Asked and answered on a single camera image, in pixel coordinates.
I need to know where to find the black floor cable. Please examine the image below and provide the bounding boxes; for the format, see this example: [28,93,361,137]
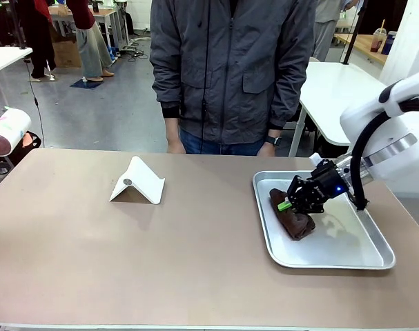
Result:
[23,59,45,150]

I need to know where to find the black hanging cord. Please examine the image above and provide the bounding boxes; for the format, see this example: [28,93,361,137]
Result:
[199,0,210,154]

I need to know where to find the person's left hand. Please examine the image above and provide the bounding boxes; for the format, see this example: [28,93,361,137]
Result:
[255,143,282,158]

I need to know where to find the plastic cup with straw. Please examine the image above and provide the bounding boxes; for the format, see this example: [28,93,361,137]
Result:
[370,19,388,53]

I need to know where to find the wooden table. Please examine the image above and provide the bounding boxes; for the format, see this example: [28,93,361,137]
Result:
[333,33,389,66]

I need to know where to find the person in black clothes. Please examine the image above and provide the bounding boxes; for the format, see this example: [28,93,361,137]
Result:
[8,0,57,83]

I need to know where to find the person's right forearm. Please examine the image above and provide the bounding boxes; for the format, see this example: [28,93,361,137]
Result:
[149,58,184,137]

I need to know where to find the person in grey jacket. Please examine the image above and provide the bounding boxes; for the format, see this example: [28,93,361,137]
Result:
[149,0,317,156]

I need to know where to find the blue floor mat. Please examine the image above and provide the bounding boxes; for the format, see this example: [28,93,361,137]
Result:
[70,78,105,90]

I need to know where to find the silver metal tray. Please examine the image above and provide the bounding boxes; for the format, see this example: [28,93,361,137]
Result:
[252,170,397,270]

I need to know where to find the person in grey clothes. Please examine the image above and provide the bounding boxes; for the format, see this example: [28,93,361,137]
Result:
[314,0,348,63]

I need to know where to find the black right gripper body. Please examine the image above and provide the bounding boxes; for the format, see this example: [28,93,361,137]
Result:
[307,159,351,201]

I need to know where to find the small white table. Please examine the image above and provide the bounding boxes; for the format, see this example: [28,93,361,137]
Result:
[0,46,34,111]

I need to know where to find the black pole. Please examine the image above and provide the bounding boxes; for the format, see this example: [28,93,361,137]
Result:
[342,0,369,66]

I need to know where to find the blue bottle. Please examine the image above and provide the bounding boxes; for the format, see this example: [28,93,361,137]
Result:
[380,30,398,56]

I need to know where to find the person in red top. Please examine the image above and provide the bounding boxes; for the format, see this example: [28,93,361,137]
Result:
[66,0,115,83]

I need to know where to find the dark brown cloth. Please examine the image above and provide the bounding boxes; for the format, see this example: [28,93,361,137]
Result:
[269,188,317,241]

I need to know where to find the cardboard box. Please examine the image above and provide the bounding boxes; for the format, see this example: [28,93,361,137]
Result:
[50,32,82,68]

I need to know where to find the wooden desk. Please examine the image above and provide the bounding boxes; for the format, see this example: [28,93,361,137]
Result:
[48,5,129,52]

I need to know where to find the person's left forearm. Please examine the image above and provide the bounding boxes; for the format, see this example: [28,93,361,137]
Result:
[266,58,317,139]

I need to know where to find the large white table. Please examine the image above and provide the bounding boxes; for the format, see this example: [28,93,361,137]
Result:
[288,61,388,158]

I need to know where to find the white folded roller stand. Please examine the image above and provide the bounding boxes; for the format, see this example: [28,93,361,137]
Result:
[108,155,166,205]

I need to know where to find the person's right hand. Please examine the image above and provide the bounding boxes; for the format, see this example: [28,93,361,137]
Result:
[166,132,186,154]

